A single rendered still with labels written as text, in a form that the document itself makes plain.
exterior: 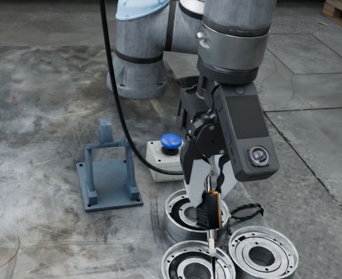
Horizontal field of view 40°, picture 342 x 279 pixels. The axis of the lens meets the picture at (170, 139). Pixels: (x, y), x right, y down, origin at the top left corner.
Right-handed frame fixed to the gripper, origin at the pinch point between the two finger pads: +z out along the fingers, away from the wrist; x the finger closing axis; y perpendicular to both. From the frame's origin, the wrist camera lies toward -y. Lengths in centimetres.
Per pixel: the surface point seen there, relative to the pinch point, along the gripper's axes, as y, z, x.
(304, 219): 79, 94, -89
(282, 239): -0.2, 9.7, -13.9
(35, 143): 35.9, 13.3, 21.4
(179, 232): 4.6, 10.3, 1.3
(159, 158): 21.8, 8.8, 0.0
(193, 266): -1.5, 11.1, 1.1
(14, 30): 297, 94, 26
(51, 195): 19.7, 13.3, 19.5
